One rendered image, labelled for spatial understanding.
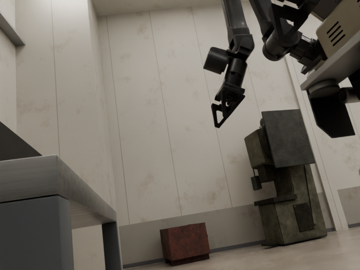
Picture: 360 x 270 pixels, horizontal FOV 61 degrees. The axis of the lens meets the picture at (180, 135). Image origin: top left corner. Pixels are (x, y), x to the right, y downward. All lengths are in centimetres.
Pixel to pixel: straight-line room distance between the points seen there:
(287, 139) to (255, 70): 267
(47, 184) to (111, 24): 893
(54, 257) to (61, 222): 2
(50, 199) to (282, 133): 643
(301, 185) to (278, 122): 139
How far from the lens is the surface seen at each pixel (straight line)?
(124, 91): 806
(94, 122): 644
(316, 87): 87
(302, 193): 689
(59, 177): 24
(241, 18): 104
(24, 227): 24
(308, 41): 107
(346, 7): 93
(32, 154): 61
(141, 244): 728
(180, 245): 612
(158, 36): 881
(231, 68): 94
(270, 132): 646
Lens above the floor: 74
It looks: 16 degrees up
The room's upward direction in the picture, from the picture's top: 10 degrees counter-clockwise
